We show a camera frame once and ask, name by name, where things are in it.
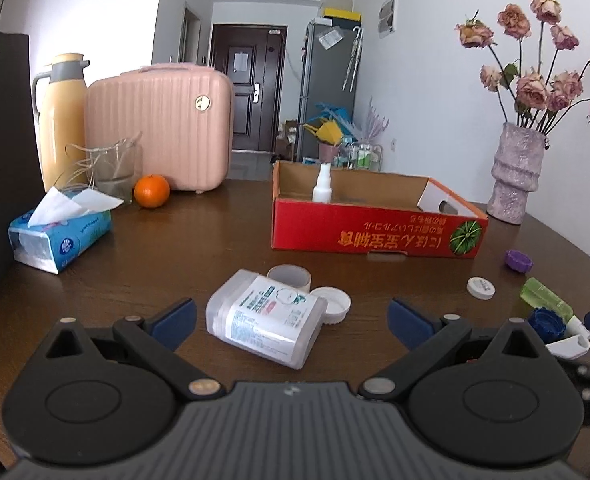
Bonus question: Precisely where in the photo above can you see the wire storage cart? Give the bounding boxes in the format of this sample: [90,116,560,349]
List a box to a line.
[346,142,383,172]

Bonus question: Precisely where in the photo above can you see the dried pink roses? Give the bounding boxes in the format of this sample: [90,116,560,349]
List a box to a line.
[454,0,590,138]

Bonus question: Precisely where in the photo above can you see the blue tissue pack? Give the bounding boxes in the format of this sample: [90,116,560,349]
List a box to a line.
[8,188,124,274]

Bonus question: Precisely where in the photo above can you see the purple ceramic vase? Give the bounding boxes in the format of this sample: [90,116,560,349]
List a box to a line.
[487,122,548,226]

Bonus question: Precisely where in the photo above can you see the yellow box on fridge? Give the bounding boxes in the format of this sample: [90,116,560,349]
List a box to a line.
[323,6,361,23]

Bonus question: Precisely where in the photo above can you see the blue bottle cap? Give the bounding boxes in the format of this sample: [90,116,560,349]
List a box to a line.
[528,308,566,344]

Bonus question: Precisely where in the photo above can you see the red cardboard box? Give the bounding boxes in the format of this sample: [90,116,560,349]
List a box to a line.
[271,162,489,259]

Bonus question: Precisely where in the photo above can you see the pink hard suitcase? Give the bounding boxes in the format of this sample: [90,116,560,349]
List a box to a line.
[85,63,234,193]

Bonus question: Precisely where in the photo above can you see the grey refrigerator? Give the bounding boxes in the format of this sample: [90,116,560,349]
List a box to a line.
[295,18,361,162]

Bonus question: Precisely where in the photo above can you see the orange fruit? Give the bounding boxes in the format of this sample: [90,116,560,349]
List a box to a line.
[134,174,170,209]

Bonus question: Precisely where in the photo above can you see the green translucent bottle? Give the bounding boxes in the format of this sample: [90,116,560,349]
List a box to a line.
[520,278,590,340]

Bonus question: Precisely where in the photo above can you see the dark brown door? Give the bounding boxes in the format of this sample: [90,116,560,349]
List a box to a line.
[210,24,287,153]

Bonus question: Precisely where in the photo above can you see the white cable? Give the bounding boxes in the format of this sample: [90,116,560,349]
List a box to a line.
[54,142,126,191]

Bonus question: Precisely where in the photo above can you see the white spray bottle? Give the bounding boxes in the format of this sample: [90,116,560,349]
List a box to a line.
[311,162,332,204]

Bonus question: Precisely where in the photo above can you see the small white lid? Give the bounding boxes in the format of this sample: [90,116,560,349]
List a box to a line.
[466,276,496,301]

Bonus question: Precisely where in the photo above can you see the yellow thermos jug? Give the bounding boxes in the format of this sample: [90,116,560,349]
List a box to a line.
[32,53,90,191]

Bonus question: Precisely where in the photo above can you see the white wipes container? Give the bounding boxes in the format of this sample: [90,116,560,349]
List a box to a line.
[205,269,327,370]

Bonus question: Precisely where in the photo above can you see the white round cap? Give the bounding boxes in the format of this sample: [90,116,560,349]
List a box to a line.
[311,286,351,325]

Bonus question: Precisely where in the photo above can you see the purple bottle cap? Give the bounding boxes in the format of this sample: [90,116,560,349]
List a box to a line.
[504,249,534,274]

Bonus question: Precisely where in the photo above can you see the black paper bag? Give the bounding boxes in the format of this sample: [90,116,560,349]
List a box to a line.
[0,32,45,282]

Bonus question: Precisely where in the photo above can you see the glass cup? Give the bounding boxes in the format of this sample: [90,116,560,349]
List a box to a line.
[89,134,141,205]

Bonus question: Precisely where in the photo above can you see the red lint brush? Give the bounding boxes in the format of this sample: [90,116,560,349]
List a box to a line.
[546,334,590,361]

